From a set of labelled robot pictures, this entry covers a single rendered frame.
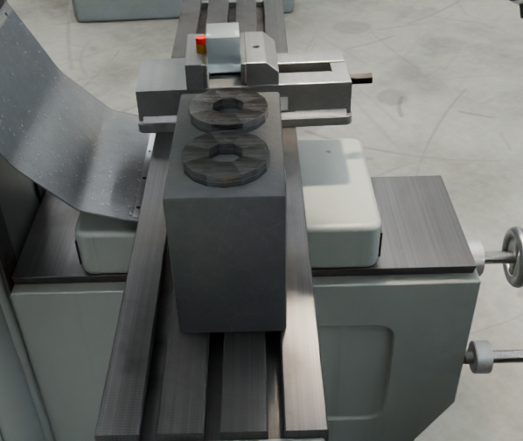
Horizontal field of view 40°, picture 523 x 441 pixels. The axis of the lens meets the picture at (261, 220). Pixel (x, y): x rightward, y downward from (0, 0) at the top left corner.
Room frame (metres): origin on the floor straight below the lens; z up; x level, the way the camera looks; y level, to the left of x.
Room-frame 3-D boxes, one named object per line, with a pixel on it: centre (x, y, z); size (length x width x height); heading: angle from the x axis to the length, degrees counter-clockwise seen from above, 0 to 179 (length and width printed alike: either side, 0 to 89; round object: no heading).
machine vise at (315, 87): (1.09, 0.02, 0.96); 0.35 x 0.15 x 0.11; 92
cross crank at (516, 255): (1.03, -0.45, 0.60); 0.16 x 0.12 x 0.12; 90
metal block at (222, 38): (1.09, 0.05, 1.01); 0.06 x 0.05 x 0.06; 2
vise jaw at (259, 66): (1.09, 0.00, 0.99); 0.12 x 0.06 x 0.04; 2
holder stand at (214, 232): (0.67, 0.03, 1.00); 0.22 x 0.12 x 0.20; 0
